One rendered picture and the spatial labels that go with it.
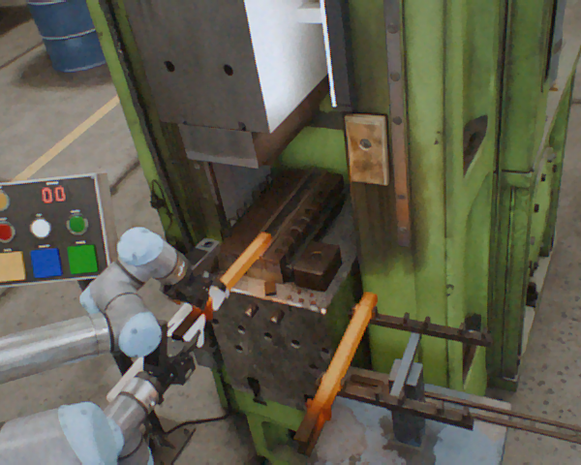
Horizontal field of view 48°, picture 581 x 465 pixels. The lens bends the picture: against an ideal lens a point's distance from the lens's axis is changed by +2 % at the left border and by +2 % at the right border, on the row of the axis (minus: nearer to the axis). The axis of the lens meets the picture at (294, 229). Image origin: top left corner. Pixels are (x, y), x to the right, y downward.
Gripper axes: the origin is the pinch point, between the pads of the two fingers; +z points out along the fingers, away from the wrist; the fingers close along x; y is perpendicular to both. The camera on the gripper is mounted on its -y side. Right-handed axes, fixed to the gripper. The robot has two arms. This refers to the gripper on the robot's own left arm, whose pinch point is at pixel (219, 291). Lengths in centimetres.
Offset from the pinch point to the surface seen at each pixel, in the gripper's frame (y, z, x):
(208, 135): -30.1, -21.4, -3.8
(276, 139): -36.0, -12.2, 8.0
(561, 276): -75, 159, 63
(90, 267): 1.6, 1.2, -41.3
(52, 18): -236, 193, -369
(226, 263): -10.6, 13.3, -9.4
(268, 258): -13.2, 9.6, 4.6
